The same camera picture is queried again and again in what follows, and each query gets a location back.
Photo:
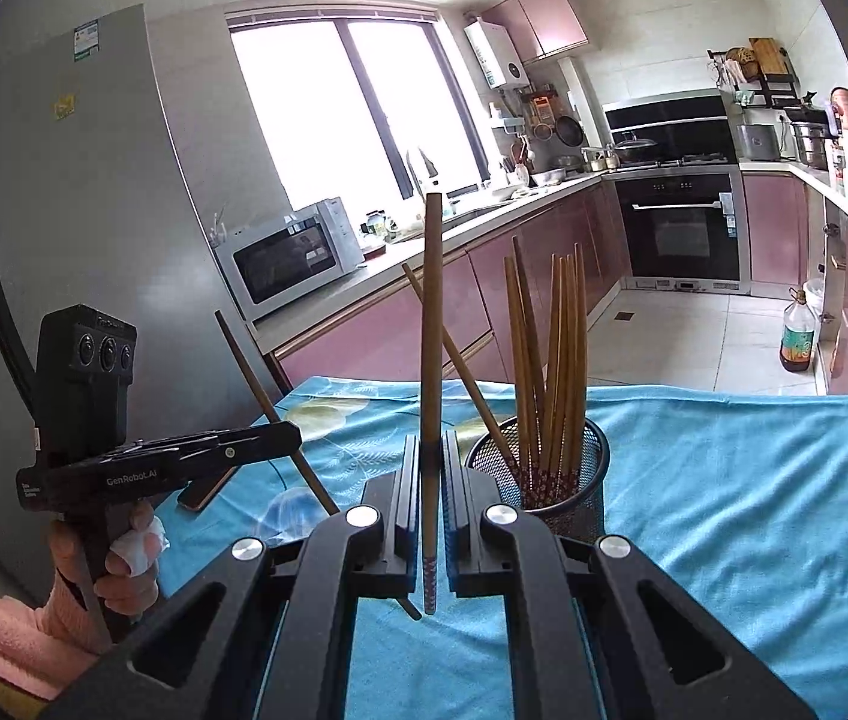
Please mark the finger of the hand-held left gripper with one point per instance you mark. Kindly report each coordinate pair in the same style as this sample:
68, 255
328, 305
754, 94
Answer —
266, 440
169, 442

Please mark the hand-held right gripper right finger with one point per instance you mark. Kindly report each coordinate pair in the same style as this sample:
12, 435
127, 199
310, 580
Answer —
452, 495

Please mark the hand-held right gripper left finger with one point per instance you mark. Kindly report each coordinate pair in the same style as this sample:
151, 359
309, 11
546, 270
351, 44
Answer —
412, 495

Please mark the wooden chopstick red patterned end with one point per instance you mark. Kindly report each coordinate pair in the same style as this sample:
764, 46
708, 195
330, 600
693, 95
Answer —
431, 315
251, 371
454, 356

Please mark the black mesh utensil holder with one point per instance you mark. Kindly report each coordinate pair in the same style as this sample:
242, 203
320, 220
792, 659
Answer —
581, 484

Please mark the bunch of wooden chopsticks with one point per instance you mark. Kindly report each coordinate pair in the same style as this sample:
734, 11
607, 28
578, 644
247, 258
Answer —
555, 390

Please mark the person's left forearm pink sleeve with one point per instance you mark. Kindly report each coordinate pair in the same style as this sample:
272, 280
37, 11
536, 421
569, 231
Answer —
4, 630

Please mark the person's left hand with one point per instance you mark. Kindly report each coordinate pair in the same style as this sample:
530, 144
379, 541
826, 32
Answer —
131, 562

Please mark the white microwave oven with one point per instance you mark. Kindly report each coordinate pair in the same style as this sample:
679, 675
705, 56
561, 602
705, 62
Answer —
281, 262

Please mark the grey refrigerator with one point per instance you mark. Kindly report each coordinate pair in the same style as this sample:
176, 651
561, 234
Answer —
94, 202

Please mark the pink base cabinets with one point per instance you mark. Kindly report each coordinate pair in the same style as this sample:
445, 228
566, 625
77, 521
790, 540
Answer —
544, 240

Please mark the blue leaf print tablecloth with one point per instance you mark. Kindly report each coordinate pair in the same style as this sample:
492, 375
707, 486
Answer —
731, 502

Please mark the kitchen window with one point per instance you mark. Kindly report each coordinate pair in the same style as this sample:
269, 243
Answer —
304, 112

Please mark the white bowl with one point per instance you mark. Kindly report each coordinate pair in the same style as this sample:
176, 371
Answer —
549, 177

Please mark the black built-in oven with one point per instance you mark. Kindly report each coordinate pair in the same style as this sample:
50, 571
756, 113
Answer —
679, 240

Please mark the cooking oil bottle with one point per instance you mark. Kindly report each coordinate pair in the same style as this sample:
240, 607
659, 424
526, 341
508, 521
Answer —
797, 337

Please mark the hanging frying pan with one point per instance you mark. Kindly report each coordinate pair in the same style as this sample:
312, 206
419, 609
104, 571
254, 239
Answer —
570, 133

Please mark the lidded wok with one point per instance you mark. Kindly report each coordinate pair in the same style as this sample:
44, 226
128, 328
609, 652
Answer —
634, 148

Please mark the black range hood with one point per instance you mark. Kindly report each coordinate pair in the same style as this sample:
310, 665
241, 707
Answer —
671, 120

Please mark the white water heater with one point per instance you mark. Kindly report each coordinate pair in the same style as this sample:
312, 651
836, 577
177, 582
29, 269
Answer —
495, 52

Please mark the steel pot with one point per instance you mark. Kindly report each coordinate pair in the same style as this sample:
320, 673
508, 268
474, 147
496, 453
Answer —
812, 144

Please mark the wooden kitchen rack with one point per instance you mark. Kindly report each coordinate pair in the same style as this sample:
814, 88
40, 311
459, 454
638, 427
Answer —
765, 71

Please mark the pink wall cabinet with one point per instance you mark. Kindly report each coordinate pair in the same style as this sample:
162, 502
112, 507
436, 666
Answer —
540, 22

